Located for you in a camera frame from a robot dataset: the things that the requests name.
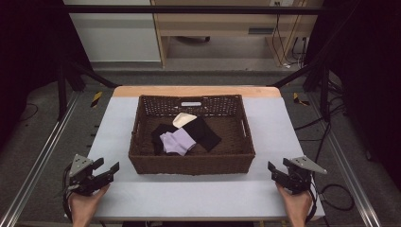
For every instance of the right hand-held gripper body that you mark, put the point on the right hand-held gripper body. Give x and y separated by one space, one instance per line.
299 179

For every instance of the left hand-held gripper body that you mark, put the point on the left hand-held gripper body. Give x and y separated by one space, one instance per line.
82 179

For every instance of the person's left hand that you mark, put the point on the person's left hand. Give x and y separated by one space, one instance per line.
82 206

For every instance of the person's right hand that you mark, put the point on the person's right hand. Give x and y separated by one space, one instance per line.
298 206

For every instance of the white table mat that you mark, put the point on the white table mat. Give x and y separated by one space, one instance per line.
271 126

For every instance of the small black sock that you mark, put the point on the small black sock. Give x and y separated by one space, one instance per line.
159 134

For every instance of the yellow black floor tape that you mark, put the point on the yellow black floor tape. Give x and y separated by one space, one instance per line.
299 99
96 99

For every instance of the purple sock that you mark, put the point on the purple sock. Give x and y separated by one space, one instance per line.
178 142

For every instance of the brown wicker basket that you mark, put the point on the brown wicker basket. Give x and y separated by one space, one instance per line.
192 164

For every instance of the large black sock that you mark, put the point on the large black sock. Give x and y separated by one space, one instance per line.
203 134

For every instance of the cream white sock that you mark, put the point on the cream white sock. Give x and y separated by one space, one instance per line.
183 119

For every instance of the black curtain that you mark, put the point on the black curtain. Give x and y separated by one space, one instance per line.
369 63
28 47

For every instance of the white cabinet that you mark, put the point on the white cabinet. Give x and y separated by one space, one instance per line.
116 34

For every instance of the light wooden desk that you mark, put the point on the light wooden desk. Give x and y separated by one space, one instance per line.
217 25

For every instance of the black metal crossbar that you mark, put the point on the black metal crossbar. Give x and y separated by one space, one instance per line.
189 9

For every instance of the aluminium floor rail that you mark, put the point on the aluminium floor rail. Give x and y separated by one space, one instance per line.
41 154
346 164

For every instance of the black metal frame stand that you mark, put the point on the black metal frame stand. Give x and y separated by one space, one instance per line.
323 88
63 91

